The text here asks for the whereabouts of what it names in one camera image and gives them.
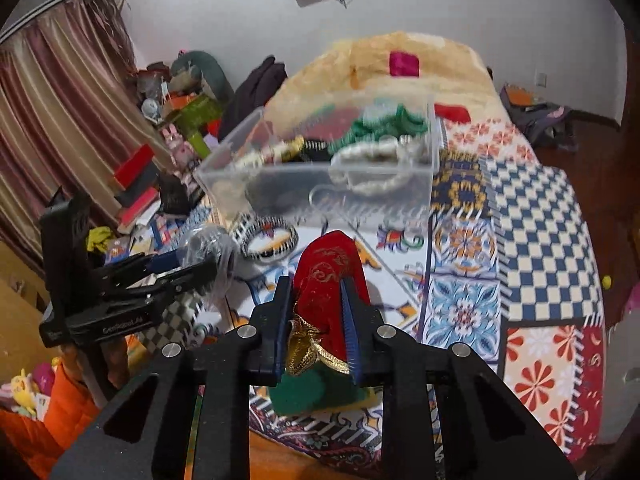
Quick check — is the small red pouch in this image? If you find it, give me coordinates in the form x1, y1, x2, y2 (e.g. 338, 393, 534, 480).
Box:
434, 103, 472, 123

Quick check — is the red flat box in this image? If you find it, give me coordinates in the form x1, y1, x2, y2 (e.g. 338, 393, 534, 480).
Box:
114, 144, 156, 187

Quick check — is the yellow-green cloth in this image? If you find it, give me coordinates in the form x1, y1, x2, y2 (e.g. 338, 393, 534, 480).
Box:
86, 226, 115, 253

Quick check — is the grey-green plush cushion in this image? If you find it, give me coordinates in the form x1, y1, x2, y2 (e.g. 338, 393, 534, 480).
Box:
171, 50, 234, 105

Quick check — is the black and white beaded bracelet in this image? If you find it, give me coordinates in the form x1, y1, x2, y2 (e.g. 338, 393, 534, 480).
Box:
235, 215, 300, 265

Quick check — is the gold and black trinket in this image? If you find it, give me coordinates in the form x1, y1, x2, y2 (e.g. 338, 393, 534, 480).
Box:
260, 136, 307, 165

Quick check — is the dark coat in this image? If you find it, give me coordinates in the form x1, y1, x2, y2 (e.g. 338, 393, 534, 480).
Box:
218, 56, 289, 141

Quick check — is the clear plastic storage box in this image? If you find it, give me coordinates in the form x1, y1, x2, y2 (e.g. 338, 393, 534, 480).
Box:
194, 94, 441, 235

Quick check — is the fluffy beige blanket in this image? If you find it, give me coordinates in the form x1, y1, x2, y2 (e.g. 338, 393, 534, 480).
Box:
264, 30, 503, 136

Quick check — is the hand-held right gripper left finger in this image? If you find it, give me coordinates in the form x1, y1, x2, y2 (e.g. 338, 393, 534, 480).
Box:
50, 276, 296, 480

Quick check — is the green beaded bracelets bundle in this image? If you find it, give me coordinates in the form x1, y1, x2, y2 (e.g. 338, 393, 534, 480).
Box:
347, 102, 431, 143

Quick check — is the pink velvet pouch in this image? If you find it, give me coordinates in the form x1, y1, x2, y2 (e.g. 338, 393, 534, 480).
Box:
389, 51, 421, 79

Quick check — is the grey and orange backpack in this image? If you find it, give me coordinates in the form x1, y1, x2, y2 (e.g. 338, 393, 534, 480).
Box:
500, 82, 577, 150

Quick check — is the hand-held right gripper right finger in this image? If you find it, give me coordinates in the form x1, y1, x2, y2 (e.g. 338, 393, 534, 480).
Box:
341, 279, 582, 480

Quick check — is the green cardboard box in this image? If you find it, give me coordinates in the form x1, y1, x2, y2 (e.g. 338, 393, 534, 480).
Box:
175, 96, 224, 137

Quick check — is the striped brown curtain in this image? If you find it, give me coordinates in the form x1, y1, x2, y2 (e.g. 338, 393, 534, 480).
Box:
0, 0, 173, 267

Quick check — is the patterned patchwork blanket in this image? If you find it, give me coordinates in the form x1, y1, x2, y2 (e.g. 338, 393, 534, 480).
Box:
135, 115, 608, 467

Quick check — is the orange quilted cloth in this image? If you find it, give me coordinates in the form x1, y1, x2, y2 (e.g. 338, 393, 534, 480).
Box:
0, 360, 103, 480

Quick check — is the clear plastic bag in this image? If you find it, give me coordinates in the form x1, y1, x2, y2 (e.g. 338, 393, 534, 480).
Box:
176, 226, 240, 308

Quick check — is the yellow plush toy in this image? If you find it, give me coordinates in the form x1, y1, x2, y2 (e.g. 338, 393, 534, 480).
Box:
9, 369, 42, 419

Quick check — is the red velvet embroidered pouch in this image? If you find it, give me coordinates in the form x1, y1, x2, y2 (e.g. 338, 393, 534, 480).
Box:
270, 230, 373, 416

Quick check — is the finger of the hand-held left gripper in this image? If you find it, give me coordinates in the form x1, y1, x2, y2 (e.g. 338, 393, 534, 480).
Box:
97, 251, 188, 286
102, 260, 233, 307

